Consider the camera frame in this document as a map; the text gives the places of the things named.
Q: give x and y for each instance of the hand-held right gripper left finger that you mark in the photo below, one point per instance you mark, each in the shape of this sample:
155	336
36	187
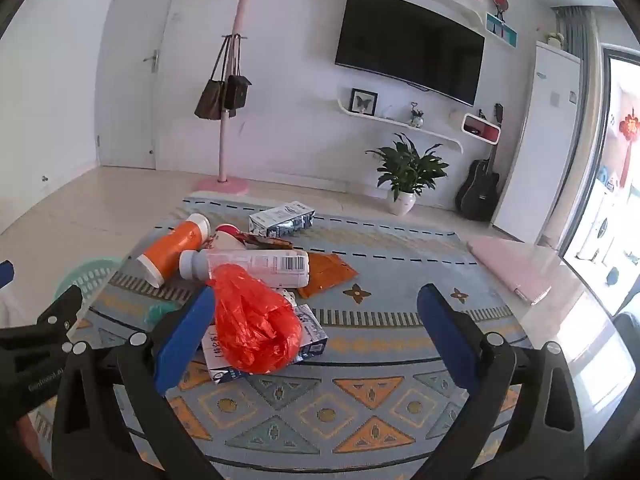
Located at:
185	340

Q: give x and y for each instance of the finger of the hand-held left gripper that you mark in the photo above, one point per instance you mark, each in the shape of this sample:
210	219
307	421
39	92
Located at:
6	275
60	310

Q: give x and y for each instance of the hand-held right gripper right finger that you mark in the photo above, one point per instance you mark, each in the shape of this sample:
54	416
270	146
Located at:
445	335

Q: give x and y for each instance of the teal plastic basket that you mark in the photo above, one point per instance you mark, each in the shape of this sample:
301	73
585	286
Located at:
90	272

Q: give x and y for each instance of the red plastic bag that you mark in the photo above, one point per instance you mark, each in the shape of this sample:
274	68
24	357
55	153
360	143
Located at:
255	325

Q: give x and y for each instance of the orange bottle with white cap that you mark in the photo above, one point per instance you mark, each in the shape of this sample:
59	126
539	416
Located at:
175	247

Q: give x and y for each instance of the clear bottle with barcode label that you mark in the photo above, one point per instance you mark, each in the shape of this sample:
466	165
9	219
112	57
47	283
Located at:
240	262

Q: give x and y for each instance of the white red paper cup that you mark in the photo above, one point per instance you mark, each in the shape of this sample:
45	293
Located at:
227	237

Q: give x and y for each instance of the teal plastic bag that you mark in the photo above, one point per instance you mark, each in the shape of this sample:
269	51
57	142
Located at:
160	310

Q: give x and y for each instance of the patterned blue tablecloth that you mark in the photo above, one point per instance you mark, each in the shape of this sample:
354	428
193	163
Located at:
350	340

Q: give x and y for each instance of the brown snack wrapper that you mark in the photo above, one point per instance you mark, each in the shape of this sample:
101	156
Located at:
265	242

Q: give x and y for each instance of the orange foil packet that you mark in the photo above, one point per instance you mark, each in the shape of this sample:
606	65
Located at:
327	272

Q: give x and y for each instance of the black acoustic guitar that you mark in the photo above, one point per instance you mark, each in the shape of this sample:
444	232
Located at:
477	190

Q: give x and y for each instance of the blue white milk carton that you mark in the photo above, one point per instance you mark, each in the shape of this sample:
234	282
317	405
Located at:
285	220

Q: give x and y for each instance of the potted green plant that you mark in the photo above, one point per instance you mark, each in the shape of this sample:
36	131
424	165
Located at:
407	170

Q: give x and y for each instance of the pink coat rack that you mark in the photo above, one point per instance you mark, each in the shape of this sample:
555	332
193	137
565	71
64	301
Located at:
223	150

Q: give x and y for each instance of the red white box shelf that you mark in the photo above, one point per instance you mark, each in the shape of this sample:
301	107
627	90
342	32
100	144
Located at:
480	130

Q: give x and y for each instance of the tall white air conditioner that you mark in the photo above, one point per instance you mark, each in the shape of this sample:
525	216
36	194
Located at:
540	150

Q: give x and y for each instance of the small vase ornament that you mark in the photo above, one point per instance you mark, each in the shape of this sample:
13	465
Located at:
416	117

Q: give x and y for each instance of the white door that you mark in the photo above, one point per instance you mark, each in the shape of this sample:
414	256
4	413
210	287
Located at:
130	85

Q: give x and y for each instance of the framed butterfly picture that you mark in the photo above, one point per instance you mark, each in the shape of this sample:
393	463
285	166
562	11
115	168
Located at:
363	101

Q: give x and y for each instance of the dark handbag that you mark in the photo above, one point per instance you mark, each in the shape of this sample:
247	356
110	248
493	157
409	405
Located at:
237	91

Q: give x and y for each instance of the grey curtain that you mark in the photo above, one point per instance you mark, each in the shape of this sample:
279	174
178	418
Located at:
580	110

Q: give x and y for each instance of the red knot hanging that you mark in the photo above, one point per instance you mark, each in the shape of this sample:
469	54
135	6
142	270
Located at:
629	127

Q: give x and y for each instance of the blue white box shelf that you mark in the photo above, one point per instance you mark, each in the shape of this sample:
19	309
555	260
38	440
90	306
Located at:
501	32

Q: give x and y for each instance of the red round fan ornament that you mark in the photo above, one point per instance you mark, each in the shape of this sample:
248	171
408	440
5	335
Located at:
500	2

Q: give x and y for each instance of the curved white wall shelf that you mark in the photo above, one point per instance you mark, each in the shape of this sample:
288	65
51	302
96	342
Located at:
400	124

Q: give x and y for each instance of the black wall television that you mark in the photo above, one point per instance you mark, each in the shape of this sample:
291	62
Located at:
410	45

